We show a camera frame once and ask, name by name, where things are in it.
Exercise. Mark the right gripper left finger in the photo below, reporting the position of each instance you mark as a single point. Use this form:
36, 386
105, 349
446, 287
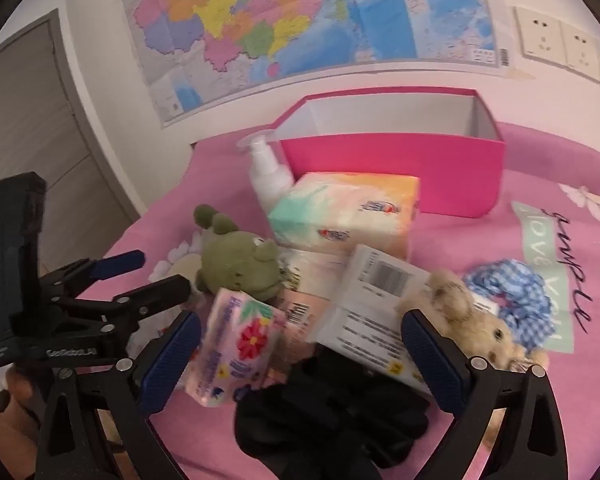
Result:
72, 442

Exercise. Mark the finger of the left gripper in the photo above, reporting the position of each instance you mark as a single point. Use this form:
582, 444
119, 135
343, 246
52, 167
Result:
110, 267
154, 298

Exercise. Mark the person's left hand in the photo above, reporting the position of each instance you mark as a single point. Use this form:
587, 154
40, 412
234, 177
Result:
17, 404

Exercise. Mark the blue gingham scrunchie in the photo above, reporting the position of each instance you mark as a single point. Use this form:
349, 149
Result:
524, 306

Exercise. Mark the tan teddy bear plush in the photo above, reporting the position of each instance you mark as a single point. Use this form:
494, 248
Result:
449, 306

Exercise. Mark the pink floral tissue pack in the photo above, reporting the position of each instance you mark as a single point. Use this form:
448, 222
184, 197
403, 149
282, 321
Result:
234, 356

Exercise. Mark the black cloth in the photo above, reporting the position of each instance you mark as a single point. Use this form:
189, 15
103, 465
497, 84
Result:
332, 419

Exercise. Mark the pink storage box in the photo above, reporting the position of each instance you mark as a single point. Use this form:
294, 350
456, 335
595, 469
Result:
444, 136

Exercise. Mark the white wall socket panel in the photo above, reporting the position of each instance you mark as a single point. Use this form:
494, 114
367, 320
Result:
549, 40

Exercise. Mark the left forearm orange sleeve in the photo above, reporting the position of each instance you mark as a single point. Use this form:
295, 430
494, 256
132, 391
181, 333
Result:
17, 451

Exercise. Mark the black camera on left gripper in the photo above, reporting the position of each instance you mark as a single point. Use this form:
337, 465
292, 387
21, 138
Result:
22, 199

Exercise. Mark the white wet wipes pack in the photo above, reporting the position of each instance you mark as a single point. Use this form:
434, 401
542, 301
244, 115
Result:
362, 323

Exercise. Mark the white pump bottle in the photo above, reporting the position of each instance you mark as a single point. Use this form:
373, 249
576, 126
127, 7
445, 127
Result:
269, 173

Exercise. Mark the green frog plush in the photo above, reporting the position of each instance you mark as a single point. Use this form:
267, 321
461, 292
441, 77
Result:
235, 260

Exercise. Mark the pastel tissue pack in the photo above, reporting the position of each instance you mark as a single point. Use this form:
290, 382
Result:
334, 212

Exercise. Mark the colourful wall map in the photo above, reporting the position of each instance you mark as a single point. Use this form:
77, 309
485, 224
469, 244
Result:
193, 53

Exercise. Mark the grey door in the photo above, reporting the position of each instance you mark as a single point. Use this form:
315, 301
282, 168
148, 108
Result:
44, 128

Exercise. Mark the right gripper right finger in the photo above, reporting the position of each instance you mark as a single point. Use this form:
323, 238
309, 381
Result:
530, 443

